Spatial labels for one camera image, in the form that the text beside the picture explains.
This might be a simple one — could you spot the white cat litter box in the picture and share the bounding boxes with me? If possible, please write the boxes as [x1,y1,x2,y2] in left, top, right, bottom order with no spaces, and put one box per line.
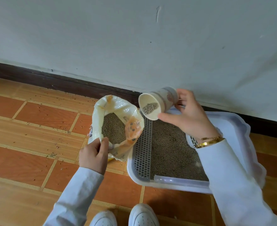
[127,108,267,195]

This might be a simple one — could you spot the person's right hand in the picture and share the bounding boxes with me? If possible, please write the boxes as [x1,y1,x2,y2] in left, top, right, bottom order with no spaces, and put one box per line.
[157,89,222,141]

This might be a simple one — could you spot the person's left forearm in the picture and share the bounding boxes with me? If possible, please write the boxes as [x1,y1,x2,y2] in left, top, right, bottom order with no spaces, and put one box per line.
[43,167,104,226]

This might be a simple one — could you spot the gold bracelet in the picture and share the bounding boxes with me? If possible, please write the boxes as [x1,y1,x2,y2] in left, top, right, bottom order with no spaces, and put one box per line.
[194,136,225,149]

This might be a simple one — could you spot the dark wooden baseboard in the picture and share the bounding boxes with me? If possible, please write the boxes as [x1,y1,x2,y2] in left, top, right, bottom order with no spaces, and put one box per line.
[0,60,277,140]

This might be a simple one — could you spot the person's right white shoe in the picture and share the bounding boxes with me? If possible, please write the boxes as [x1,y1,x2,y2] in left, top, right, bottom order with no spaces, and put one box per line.
[128,204,160,226]

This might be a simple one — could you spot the grey perforated step grate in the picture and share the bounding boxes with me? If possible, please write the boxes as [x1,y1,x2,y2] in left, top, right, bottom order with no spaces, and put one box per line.
[132,112,153,182]

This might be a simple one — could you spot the person's left white shoe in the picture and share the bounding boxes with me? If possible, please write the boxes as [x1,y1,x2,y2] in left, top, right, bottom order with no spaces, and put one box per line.
[90,210,118,226]

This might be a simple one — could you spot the grey cat litter granules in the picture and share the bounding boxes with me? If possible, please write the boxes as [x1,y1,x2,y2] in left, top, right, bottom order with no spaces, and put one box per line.
[150,119,209,182]

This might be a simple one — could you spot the white litter scoop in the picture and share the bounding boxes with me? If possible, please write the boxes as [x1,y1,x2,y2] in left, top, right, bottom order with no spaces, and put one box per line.
[186,134,199,148]

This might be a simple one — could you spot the white paper cup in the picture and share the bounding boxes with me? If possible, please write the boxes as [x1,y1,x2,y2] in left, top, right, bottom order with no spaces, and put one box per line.
[138,87,179,121]

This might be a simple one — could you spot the person's left hand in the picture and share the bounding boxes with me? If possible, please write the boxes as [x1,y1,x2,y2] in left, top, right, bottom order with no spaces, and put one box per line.
[79,137,109,175]

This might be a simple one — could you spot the person's white shoe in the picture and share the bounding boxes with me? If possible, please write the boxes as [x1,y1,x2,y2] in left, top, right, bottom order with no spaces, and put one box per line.
[128,204,160,226]
[90,210,118,226]

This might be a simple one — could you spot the person's right forearm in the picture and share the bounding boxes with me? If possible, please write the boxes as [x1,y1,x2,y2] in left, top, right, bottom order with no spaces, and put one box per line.
[195,138,277,226]

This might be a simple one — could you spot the white orange litter bag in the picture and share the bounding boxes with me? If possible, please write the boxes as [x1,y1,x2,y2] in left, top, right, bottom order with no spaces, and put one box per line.
[88,95,145,162]

